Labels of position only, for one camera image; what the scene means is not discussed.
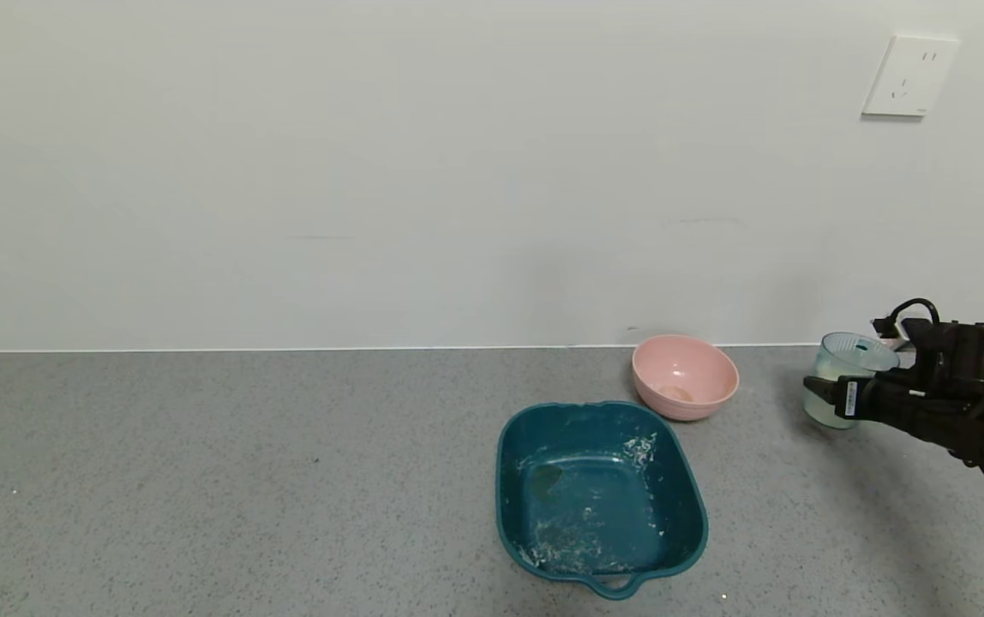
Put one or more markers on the pink bowl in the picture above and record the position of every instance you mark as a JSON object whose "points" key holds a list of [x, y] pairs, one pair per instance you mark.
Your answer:
{"points": [[685, 377]]}

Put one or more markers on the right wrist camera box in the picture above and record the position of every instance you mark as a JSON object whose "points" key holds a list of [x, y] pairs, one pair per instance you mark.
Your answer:
{"points": [[972, 351]]}

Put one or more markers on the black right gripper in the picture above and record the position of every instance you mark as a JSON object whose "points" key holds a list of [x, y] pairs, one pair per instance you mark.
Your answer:
{"points": [[849, 399]]}

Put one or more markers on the teal plastic tray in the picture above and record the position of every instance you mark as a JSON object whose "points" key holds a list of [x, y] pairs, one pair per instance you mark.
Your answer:
{"points": [[599, 501]]}

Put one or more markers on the white wall socket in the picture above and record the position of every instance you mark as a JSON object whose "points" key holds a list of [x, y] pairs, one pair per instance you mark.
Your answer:
{"points": [[909, 77]]}

